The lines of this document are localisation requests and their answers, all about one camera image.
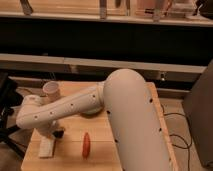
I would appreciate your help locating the white sponge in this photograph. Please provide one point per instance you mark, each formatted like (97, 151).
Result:
(46, 148)

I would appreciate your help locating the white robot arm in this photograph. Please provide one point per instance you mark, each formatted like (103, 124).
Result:
(131, 113)

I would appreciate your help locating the dark cabinet at right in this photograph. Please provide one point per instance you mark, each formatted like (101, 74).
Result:
(198, 107)

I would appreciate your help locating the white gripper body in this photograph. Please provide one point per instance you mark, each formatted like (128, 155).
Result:
(51, 130)

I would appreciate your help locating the orange carrot toy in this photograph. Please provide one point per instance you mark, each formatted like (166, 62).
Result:
(86, 145)

